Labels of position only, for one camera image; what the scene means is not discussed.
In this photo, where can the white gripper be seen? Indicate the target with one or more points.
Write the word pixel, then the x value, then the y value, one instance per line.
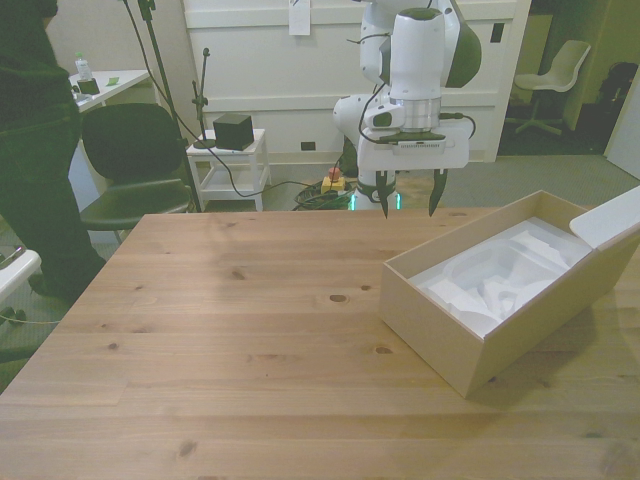
pixel 415 156

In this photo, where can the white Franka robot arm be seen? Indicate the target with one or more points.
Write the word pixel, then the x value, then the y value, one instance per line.
pixel 415 60

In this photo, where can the white moulded box insert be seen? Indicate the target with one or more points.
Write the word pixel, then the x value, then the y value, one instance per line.
pixel 500 275

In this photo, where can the black cube box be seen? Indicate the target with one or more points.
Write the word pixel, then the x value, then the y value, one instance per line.
pixel 232 131

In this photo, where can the beige cardboard box with lid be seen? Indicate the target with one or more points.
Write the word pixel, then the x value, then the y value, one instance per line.
pixel 530 350

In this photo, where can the yellow emergency stop button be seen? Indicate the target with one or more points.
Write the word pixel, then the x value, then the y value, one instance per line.
pixel 333 179

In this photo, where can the white partition cabinet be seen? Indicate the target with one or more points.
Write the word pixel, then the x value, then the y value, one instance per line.
pixel 280 75

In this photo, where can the white side table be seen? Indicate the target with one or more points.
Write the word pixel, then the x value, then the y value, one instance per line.
pixel 227 170

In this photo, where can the white swivel chair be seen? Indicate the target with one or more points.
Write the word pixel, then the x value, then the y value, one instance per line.
pixel 555 75

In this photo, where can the white paper sheet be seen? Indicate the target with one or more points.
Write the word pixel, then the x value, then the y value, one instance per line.
pixel 299 17

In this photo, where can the black desk stand with pole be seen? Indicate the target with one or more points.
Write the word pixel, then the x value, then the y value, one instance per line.
pixel 203 110

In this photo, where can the white panel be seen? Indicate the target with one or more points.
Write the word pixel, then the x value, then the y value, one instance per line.
pixel 625 130

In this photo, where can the black backpack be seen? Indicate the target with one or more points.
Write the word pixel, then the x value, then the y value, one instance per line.
pixel 620 82

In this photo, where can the black tripod pole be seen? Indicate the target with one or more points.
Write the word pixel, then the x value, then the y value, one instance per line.
pixel 159 65

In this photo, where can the black office chair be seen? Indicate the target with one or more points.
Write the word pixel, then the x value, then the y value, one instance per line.
pixel 131 145

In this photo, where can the white desk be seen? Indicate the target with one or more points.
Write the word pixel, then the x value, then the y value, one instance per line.
pixel 117 87

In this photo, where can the green sticky note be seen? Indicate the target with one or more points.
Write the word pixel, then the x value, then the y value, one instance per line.
pixel 113 80

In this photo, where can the small black desk object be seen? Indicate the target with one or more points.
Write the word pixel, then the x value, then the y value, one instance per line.
pixel 88 86

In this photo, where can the clear plastic bottle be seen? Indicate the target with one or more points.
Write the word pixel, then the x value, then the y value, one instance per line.
pixel 83 65

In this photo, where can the person in dark clothes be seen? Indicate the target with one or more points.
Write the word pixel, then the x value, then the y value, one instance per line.
pixel 30 150

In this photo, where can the white seat edge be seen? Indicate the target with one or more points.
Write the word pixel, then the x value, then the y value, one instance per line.
pixel 17 272

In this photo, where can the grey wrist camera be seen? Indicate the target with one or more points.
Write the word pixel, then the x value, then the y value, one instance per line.
pixel 384 118

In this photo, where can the black wall outlet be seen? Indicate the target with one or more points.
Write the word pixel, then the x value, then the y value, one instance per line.
pixel 308 145

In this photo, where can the black wall plate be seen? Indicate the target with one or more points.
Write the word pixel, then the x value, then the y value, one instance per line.
pixel 497 33

